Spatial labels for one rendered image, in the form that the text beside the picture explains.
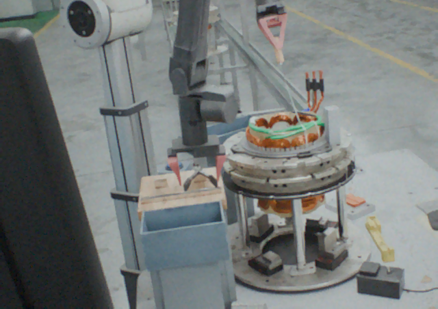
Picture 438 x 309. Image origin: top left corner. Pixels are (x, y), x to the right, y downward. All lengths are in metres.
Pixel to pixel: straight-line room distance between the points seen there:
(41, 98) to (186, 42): 0.90
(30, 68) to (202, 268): 0.96
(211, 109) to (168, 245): 0.29
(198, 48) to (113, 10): 0.43
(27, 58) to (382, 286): 1.20
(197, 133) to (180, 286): 0.32
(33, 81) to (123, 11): 1.29
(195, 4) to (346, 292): 0.74
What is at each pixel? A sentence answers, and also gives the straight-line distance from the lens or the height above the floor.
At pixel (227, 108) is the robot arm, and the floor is 1.26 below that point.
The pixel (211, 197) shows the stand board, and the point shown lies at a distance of 1.34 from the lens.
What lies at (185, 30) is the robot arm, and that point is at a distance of 1.27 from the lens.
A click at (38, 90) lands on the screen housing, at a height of 1.53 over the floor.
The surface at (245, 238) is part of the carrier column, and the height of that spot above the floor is 0.85.
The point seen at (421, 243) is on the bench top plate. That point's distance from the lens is 1.72.
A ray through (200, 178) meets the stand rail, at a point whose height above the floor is 1.07.
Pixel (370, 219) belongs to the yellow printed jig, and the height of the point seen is 0.80.
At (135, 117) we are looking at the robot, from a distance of 1.76.
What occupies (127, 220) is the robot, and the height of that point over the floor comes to 0.83.
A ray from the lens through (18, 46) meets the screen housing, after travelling 0.37.
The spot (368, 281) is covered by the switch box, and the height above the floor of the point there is 0.81.
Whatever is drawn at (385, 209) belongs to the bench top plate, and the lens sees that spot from 1.89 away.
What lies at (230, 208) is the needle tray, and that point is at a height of 0.83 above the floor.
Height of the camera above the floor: 1.61
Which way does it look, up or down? 19 degrees down
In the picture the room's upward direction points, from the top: 7 degrees counter-clockwise
